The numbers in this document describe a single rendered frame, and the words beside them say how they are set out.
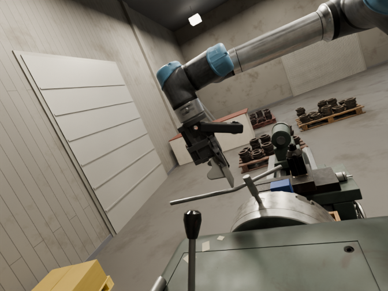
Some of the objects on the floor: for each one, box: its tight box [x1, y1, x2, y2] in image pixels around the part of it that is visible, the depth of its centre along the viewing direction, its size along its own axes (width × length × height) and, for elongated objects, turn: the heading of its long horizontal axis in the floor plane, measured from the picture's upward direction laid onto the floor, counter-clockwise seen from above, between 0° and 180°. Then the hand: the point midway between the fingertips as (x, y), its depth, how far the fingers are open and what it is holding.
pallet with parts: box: [249, 108, 277, 130], centre depth 769 cm, size 91×137×47 cm, turn 46°
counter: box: [169, 108, 255, 166], centre depth 662 cm, size 82×248×84 cm, turn 137°
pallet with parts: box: [295, 97, 366, 132], centre depth 516 cm, size 89×132×46 cm
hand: (232, 177), depth 62 cm, fingers open, 14 cm apart
